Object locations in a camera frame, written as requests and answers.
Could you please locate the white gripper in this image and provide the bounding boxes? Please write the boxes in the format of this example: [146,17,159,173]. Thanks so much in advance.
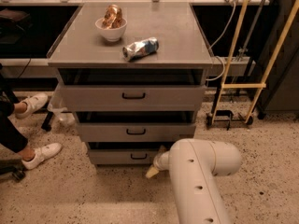
[146,151,169,179]

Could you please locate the grey bottom drawer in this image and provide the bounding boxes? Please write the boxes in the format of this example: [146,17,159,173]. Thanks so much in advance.
[88,149,158,165]

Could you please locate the grey drawer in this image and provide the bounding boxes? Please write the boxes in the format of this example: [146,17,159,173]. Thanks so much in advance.
[77,123,195,142]
[88,149,158,165]
[60,85,206,111]

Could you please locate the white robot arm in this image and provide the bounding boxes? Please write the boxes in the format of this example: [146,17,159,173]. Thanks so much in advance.
[146,139,241,224]

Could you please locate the grey middle drawer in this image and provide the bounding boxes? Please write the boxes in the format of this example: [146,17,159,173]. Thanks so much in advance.
[77,123,195,142]

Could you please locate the grey top drawer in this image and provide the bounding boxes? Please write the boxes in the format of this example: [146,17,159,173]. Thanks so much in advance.
[60,85,206,111]

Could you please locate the grey metal drawer cabinet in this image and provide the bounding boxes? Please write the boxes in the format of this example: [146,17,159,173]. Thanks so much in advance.
[49,2,212,153]

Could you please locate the white sneaker lower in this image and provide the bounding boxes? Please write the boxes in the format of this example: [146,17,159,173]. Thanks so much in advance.
[21,143,62,170]

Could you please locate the white sneaker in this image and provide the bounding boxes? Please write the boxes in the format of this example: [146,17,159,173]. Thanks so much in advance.
[14,92,48,119]
[21,143,62,170]

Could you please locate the clear plastic bag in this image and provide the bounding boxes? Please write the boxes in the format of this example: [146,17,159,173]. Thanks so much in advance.
[48,85,75,126]

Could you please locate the crushed silver blue can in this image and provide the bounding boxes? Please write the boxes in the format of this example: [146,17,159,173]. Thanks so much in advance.
[122,37,159,61]

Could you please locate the black chair base caster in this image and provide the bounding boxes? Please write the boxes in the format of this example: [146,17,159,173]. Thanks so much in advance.
[0,166,25,181]

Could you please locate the white sneaker upper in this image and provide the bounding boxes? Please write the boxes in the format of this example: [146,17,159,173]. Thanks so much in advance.
[14,92,48,119]

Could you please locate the white ceramic bowl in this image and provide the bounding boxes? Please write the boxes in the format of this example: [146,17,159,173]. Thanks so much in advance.
[95,18,127,42]

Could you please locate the black trouser leg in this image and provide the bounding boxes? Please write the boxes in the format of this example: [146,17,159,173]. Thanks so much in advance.
[0,75,29,154]

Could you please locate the gold crumpled snack bag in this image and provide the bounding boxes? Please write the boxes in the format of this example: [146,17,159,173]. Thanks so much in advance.
[102,5,122,29]

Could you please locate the dark bag on shelf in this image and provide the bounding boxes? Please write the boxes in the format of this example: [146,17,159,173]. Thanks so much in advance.
[0,8,32,44]

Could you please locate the yellow hand truck frame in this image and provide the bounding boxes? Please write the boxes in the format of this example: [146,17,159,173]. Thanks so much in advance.
[205,0,299,131]

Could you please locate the white cable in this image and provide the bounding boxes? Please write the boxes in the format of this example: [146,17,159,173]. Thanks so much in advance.
[205,2,237,82]

